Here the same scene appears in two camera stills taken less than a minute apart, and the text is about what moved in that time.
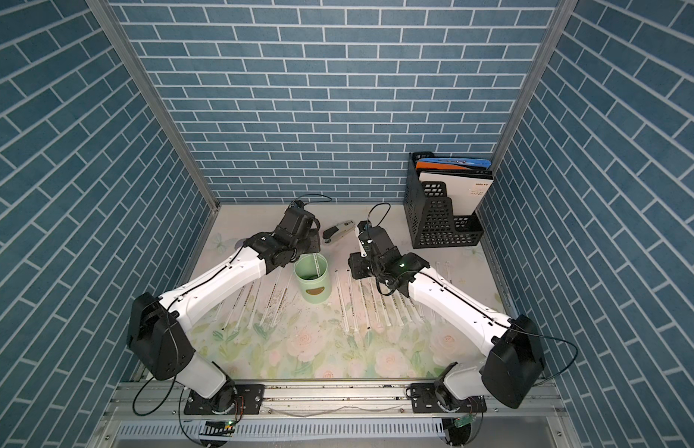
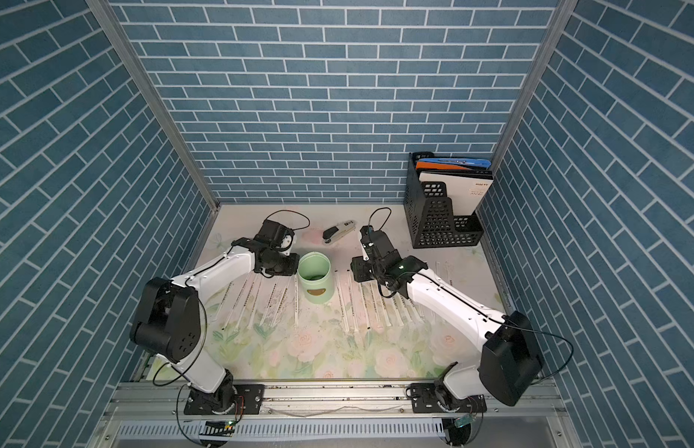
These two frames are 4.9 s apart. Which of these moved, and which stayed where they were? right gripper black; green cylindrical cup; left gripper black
Moved: left gripper black
Stayed: green cylindrical cup; right gripper black
